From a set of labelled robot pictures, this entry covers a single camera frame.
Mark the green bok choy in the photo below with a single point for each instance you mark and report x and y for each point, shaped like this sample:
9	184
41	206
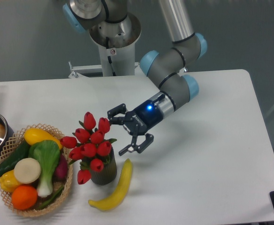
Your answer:
47	154

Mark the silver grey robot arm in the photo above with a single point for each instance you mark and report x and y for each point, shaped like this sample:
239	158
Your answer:
162	69

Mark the red tulip bouquet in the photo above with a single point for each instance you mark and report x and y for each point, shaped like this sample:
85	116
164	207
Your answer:
89	146

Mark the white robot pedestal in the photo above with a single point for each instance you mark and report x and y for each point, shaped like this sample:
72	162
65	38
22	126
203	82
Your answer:
116	46

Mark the green chili pepper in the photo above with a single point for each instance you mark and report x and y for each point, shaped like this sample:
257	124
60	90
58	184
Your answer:
49	201

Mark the orange fruit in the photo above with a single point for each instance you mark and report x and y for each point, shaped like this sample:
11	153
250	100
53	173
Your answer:
24	197

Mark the green cucumber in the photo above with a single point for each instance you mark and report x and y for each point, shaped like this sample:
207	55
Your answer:
21	152

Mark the purple red onion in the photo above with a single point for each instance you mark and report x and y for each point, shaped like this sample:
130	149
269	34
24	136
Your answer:
62	168

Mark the woven wicker basket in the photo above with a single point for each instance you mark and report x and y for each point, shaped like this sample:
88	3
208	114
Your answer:
9	147

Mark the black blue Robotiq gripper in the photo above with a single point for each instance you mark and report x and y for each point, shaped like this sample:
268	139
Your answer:
138	121

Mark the dark grey ribbed vase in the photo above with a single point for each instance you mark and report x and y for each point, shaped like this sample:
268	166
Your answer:
108	174

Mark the yellow squash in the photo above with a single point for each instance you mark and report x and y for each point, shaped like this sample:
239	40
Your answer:
35	135

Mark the yellow banana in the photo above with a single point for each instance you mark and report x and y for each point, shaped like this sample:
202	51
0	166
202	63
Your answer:
118	195

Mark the yellow bell pepper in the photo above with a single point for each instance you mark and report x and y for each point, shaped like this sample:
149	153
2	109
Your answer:
8	182

